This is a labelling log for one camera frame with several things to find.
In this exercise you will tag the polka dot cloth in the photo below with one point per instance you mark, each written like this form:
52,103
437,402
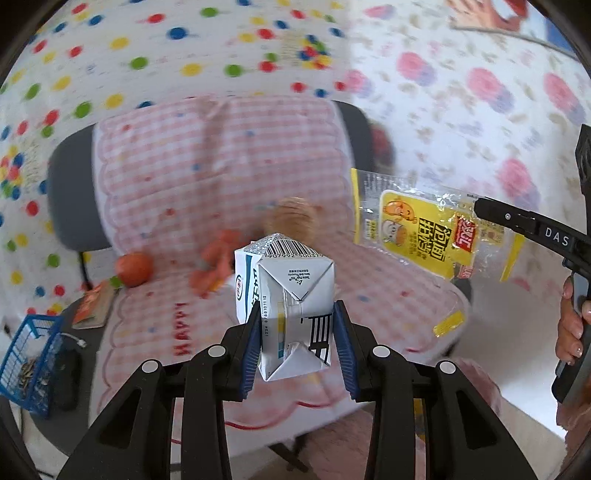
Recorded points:
138,60

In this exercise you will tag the blue plastic basket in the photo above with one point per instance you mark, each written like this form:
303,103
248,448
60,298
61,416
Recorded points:
27,341

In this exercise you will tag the grey office chair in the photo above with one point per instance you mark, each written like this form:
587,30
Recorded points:
69,203

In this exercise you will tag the woven bamboo basket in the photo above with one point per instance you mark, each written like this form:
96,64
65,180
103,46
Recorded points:
295,217

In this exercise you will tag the white milk carton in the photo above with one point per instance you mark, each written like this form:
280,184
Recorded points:
286,286

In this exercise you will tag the yellow wrapper scrap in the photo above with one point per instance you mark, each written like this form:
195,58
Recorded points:
449,324

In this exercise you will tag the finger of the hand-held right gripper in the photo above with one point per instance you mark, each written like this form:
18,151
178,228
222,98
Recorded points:
512,217

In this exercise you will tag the pink checkered cloth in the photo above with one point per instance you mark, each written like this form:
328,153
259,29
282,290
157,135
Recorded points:
207,161

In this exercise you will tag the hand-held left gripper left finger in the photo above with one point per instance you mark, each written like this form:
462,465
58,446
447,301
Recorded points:
252,350

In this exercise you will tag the person's right forearm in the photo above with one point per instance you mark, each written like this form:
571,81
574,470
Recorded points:
579,429

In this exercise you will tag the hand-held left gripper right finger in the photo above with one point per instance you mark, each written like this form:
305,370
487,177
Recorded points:
342,350

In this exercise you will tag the orange printed poster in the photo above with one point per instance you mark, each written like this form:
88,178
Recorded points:
489,18

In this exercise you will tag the yellow snack packet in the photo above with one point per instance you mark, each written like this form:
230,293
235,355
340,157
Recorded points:
415,221

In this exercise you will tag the person's right hand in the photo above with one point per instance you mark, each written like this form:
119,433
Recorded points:
570,330

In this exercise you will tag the black device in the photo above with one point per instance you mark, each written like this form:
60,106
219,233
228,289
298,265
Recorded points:
67,378

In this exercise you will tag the floral cloth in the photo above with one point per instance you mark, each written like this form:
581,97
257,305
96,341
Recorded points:
461,115

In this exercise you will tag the red tomato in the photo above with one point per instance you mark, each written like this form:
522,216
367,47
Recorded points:
135,268

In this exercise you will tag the pile of seed shells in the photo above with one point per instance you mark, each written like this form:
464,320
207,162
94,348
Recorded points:
34,383

